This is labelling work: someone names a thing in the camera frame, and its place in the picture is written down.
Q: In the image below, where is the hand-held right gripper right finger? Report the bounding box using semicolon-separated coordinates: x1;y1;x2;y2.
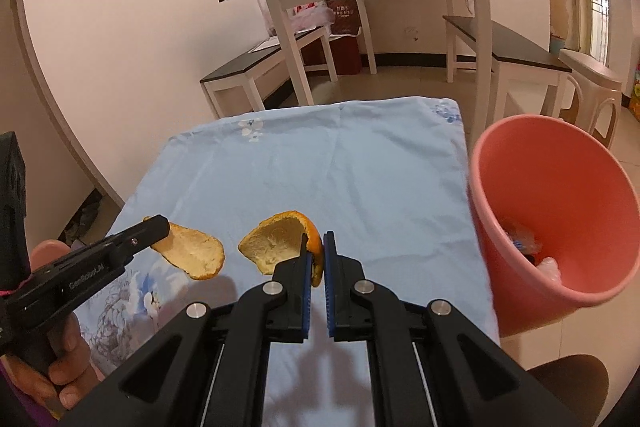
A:
324;232;573;427

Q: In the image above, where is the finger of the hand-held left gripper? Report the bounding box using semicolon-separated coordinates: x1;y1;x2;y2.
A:
65;215;172;264

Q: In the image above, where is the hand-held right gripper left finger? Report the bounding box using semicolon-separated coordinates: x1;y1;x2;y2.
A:
57;232;314;427

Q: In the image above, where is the curled orange peel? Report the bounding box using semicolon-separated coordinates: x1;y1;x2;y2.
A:
237;210;323;288

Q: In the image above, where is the blue bristle brush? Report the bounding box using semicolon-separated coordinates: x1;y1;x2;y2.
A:
502;227;543;255

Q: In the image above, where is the pink plastic bucket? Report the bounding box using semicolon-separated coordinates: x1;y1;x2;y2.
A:
467;114;640;339

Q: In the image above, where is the person's left hand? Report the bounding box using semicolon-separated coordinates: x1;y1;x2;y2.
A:
0;239;107;420

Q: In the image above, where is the dark cloth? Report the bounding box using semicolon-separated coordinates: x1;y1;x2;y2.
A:
60;189;103;253

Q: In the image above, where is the light blue floral cloth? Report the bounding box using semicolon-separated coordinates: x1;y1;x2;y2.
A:
75;96;501;427

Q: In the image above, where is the long dark-top white bench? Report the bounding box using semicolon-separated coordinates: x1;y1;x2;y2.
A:
200;26;338;120

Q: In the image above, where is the dark red box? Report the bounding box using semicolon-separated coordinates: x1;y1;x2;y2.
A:
300;0;362;76

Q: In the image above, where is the brown round stool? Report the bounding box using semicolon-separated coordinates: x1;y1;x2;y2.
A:
527;353;610;427

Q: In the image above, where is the pink white plastic bag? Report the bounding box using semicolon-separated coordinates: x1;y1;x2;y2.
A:
270;2;335;35

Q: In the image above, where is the short dark-top white bench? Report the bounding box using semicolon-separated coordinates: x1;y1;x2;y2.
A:
442;16;573;122

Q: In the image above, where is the beige plastic stool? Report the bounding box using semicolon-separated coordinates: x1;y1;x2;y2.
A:
557;49;624;150

